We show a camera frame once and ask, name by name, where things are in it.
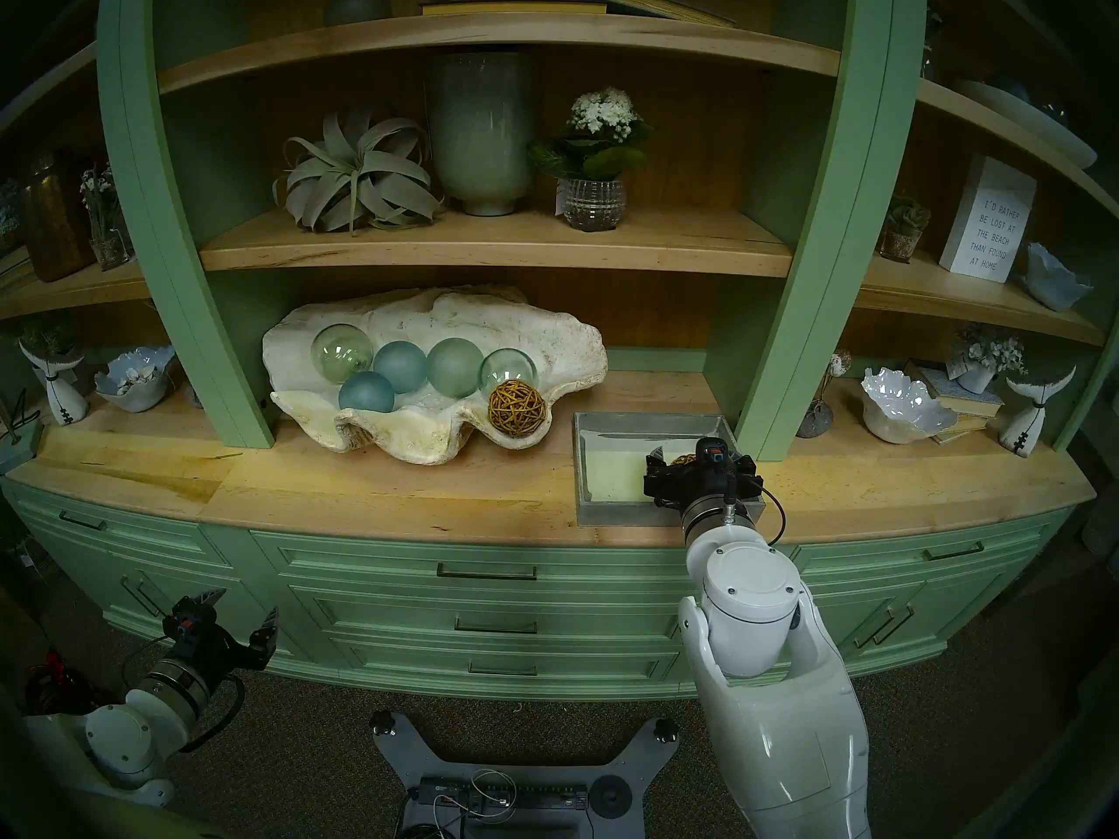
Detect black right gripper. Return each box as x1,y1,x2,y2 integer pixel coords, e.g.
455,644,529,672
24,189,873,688
643,448,764,509

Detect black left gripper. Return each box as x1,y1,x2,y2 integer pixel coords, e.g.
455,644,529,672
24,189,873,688
161,587,281,677

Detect grey square tray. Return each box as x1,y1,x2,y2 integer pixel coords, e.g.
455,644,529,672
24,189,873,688
573,412,768,528

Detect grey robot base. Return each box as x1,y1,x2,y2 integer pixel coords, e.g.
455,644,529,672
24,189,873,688
369,711,681,839

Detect white ruffled bowl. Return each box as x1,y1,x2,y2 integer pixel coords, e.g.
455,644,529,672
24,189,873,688
861,367,960,446

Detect ruffled bowl with shells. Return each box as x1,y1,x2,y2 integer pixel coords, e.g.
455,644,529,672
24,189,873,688
94,346,178,413

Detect giant clam shell bowl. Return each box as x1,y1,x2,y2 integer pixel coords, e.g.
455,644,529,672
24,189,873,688
261,285,609,466

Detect pale blue ruffled bowl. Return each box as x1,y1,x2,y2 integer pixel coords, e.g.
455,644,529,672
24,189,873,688
1025,241,1095,314

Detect clear glass ball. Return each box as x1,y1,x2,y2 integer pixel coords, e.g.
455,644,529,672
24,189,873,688
479,348,539,401
311,323,375,385

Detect frosted blue glass ball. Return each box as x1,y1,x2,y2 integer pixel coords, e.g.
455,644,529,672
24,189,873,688
373,340,430,395
337,371,396,414

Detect tan book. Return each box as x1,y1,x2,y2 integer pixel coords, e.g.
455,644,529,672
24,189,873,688
928,413,990,446

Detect frosted green glass ball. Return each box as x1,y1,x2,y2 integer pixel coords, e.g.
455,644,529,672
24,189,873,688
427,337,484,399

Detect pale blue book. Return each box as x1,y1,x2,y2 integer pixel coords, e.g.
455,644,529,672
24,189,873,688
909,364,1006,417

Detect white whale tail figurine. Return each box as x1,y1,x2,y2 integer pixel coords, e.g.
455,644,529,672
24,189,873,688
19,335,88,427
1004,365,1078,459

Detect white flowers in glass pot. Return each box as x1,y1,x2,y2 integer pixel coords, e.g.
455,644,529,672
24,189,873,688
527,87,655,233

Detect white flower pot with tag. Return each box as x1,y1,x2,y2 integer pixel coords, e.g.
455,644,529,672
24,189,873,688
944,323,1028,395

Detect green wooden shelf cabinet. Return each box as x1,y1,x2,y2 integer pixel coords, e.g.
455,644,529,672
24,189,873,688
0,0,1119,703

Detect small succulent pot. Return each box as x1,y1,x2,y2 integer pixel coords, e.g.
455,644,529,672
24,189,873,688
877,195,933,264

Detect black electronics box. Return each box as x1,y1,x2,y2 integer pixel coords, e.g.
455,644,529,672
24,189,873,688
407,778,588,834

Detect white text sign block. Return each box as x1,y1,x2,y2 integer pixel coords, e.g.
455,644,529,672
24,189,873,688
939,156,1039,283

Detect small flowers in glass vase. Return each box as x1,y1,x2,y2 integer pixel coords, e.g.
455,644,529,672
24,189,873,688
79,163,134,272

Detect pale green ceramic vase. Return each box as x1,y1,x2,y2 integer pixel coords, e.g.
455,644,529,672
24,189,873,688
426,52,536,218

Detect brown glass jar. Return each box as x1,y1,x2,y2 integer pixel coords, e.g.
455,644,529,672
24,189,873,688
19,151,97,283

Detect grey air plant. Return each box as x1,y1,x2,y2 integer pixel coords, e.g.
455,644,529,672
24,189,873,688
273,107,445,235

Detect old leaning book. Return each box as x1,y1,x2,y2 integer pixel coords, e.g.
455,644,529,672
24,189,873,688
566,0,737,30

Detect large oval platter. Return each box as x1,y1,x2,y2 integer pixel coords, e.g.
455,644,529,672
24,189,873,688
953,77,1099,170

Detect thin flat book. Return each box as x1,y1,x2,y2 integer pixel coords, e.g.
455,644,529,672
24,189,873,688
421,1,608,17

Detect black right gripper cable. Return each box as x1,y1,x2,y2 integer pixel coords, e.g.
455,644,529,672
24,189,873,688
720,483,786,545

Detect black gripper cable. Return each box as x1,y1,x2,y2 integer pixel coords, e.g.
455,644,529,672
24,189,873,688
720,483,786,545
188,676,247,755

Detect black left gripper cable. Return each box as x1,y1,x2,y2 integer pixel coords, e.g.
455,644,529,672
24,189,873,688
188,676,247,755

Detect stone wire ornament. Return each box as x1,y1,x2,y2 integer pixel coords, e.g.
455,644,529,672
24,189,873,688
796,350,853,440

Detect teal block wire ornament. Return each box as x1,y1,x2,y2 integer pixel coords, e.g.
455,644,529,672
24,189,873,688
0,390,43,475

